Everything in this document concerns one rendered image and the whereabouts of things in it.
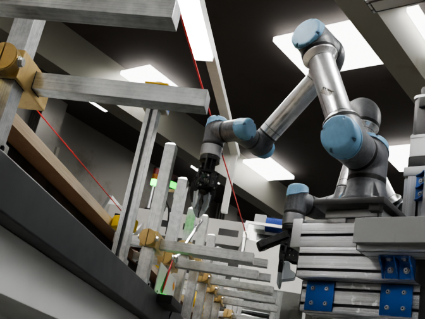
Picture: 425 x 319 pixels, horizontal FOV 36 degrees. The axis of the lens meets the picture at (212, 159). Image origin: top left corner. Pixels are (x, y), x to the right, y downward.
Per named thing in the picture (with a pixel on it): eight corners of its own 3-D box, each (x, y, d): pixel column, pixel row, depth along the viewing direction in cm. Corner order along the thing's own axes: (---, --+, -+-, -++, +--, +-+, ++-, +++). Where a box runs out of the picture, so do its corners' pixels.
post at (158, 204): (145, 295, 189) (178, 146, 207) (143, 293, 186) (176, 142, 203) (134, 293, 190) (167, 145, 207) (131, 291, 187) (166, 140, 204)
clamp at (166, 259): (177, 273, 224) (180, 259, 226) (169, 264, 211) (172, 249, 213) (162, 271, 225) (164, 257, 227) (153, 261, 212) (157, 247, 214)
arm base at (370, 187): (397, 218, 194) (400, 187, 198) (377, 200, 184) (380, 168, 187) (350, 219, 203) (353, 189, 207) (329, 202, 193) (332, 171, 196)
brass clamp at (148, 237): (164, 257, 201) (167, 241, 202) (155, 245, 188) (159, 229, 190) (145, 254, 202) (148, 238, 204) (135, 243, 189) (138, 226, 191)
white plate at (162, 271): (171, 308, 220) (177, 280, 224) (155, 293, 197) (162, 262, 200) (169, 308, 220) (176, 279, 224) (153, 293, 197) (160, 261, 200)
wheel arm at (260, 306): (277, 312, 333) (278, 307, 334) (277, 311, 331) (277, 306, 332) (208, 301, 340) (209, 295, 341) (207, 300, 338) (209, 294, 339)
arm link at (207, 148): (199, 148, 228) (221, 154, 230) (197, 159, 227) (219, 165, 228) (203, 140, 221) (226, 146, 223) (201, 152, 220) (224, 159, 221)
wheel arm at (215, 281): (272, 294, 288) (274, 287, 289) (272, 293, 285) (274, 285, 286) (165, 277, 297) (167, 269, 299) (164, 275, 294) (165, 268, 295)
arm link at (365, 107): (396, 100, 233) (363, 219, 212) (374, 109, 243) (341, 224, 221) (374, 83, 229) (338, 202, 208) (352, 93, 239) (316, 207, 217)
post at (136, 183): (126, 269, 167) (163, 114, 183) (122, 264, 162) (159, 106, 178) (110, 266, 168) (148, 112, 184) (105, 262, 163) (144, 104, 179)
